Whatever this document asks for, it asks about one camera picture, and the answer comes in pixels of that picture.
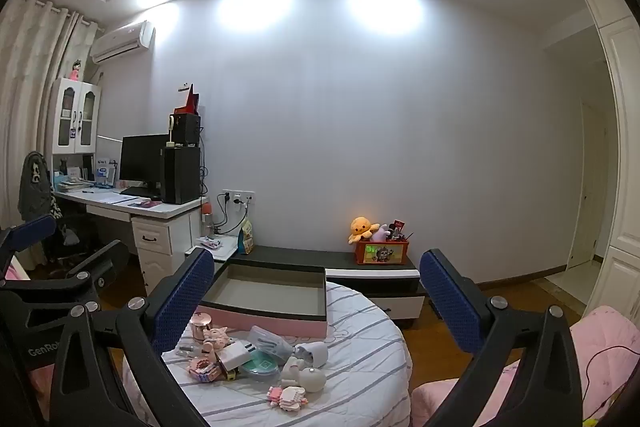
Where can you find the white desk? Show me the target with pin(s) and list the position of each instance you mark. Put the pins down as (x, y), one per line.
(155, 227)

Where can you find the cream curtain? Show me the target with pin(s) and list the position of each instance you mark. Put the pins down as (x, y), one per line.
(30, 82)

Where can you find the red packet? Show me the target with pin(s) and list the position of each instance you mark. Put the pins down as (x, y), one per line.
(398, 227)

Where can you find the red paper item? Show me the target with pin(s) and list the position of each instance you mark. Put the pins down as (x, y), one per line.
(191, 99)

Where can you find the orange octopus plush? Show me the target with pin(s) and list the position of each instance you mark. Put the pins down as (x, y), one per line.
(361, 228)

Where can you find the colourful snack bag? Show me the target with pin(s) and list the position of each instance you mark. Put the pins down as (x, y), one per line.
(247, 238)

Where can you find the white wardrobe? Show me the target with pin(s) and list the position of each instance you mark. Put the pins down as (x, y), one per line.
(625, 132)

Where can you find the clear plastic bag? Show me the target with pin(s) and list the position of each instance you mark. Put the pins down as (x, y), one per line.
(270, 339)

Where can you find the white hutch cabinet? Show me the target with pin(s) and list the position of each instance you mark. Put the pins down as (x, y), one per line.
(75, 117)

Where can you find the purple plush toy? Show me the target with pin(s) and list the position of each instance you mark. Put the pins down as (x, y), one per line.
(382, 233)

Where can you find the pink pig figure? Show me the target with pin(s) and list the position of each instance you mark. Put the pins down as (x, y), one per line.
(217, 339)

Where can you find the teal round lid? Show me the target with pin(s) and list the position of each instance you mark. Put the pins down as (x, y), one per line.
(262, 366)

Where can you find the small colourful packet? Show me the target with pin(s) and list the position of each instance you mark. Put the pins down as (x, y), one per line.
(210, 243)

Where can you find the small black speaker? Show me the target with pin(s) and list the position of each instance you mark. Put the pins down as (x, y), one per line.
(189, 129)

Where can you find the white cup-shaped object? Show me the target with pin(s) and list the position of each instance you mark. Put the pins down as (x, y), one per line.
(312, 353)

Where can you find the black computer tower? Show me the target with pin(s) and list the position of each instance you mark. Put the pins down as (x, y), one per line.
(181, 174)

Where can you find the black computer monitor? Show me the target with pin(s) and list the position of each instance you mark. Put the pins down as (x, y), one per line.
(142, 159)

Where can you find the white small figurine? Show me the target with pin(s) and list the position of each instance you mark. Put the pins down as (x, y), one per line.
(290, 372)

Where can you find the white papers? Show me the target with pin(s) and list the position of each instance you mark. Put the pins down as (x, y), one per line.
(107, 198)

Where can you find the pink doll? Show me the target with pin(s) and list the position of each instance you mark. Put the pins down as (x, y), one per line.
(76, 72)

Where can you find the pink flat item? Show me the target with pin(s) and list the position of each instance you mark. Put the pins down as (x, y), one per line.
(149, 204)

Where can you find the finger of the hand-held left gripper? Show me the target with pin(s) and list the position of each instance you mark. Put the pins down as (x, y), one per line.
(30, 229)
(107, 259)

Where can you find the white room door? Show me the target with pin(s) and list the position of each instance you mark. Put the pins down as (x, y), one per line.
(590, 187)

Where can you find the white round object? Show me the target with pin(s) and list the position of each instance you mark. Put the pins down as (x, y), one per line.
(313, 379)

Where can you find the red-capped water bottle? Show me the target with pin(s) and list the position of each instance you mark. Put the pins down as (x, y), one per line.
(206, 219)

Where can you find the blue and white box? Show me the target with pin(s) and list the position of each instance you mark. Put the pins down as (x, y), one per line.
(103, 173)

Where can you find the grey jacket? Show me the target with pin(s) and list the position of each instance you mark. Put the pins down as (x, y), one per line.
(36, 187)

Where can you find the rose gold round jar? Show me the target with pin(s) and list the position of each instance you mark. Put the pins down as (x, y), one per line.
(201, 327)

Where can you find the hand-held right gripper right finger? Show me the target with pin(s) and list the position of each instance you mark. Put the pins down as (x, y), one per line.
(450, 302)

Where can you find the pink block toy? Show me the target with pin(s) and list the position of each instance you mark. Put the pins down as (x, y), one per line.
(287, 397)
(204, 368)

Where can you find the white charger plug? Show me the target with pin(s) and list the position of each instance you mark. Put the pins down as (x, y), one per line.
(234, 356)

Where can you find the low cabinet dark top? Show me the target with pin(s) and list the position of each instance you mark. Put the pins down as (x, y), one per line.
(300, 254)

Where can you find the pink blanket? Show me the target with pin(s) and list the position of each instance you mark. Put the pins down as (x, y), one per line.
(595, 332)

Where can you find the white air conditioner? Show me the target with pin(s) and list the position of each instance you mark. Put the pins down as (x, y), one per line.
(122, 39)

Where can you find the small cream gadget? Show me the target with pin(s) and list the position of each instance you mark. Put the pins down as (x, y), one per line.
(171, 129)

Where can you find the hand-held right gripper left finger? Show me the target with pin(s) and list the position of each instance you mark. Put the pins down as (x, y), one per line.
(185, 297)

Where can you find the orange storage box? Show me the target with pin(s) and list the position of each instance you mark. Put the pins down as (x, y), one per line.
(382, 253)

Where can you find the black office chair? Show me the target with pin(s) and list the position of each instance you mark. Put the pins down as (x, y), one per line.
(75, 242)

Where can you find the white wall outlet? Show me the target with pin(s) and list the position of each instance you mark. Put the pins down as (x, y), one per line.
(239, 197)

